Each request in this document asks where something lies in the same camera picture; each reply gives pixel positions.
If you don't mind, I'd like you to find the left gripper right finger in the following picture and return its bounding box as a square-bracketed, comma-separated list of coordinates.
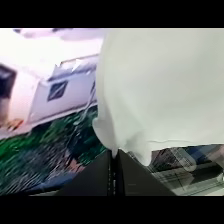
[114, 148, 177, 197]

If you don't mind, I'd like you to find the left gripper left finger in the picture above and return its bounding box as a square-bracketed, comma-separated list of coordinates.
[56, 149, 116, 197]

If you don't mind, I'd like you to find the white shirt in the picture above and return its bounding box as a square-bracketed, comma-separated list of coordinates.
[91, 27, 224, 167]

